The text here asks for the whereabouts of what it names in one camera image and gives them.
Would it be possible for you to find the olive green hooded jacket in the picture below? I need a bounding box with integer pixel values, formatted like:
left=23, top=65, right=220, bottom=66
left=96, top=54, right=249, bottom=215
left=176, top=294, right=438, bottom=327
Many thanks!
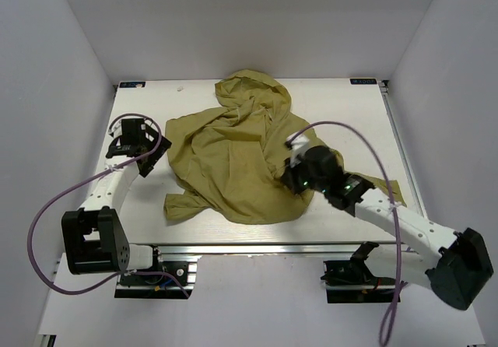
left=162, top=68, right=408, bottom=226

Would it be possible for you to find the aluminium right side rail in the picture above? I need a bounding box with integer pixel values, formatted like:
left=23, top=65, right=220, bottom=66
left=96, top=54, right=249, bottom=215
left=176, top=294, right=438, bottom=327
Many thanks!
left=378, top=80, right=426, bottom=216

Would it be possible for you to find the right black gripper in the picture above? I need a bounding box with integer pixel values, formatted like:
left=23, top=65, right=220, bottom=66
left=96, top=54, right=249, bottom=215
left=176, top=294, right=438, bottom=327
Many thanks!
left=280, top=153, right=328, bottom=197

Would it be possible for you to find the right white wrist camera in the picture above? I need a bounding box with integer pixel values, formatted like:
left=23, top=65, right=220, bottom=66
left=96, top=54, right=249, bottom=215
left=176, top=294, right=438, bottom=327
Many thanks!
left=285, top=132, right=310, bottom=167

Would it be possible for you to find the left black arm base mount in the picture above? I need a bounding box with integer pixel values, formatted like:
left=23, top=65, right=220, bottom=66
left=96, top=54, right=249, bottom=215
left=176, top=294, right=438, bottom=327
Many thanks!
left=114, top=246, right=201, bottom=300

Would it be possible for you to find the blue table label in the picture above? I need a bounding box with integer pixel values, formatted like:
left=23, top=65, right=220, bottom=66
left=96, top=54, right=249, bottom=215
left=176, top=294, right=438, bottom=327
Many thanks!
left=118, top=81, right=146, bottom=89
left=349, top=78, right=377, bottom=85

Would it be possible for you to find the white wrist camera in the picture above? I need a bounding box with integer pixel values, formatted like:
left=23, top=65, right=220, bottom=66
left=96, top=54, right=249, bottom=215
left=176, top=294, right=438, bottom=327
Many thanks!
left=285, top=132, right=310, bottom=167
left=107, top=119, right=122, bottom=138

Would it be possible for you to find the left blue table label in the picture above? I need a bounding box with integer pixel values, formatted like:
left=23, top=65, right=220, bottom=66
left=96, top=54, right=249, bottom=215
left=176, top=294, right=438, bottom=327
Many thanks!
left=118, top=81, right=146, bottom=89

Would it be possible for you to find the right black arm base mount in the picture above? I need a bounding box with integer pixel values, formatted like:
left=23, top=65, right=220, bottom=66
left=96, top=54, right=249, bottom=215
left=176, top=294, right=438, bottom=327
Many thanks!
left=321, top=242, right=395, bottom=304

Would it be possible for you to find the right blue table label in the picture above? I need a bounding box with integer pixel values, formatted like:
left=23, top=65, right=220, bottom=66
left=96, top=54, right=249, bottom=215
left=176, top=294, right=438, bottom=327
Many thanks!
left=349, top=78, right=377, bottom=85

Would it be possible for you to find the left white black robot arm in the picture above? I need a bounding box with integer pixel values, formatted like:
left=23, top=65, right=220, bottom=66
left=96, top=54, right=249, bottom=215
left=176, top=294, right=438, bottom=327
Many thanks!
left=61, top=115, right=171, bottom=284

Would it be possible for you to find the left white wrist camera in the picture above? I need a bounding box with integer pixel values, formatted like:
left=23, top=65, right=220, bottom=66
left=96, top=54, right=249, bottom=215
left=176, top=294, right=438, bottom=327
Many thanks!
left=107, top=119, right=122, bottom=138

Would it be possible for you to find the aluminium front table rail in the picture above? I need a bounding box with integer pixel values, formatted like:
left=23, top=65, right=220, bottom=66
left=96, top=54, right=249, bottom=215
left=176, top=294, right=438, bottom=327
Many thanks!
left=128, top=242, right=417, bottom=256

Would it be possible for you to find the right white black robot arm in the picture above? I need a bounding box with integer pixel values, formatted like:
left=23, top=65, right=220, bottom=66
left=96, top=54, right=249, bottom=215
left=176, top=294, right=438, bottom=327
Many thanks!
left=281, top=142, right=494, bottom=310

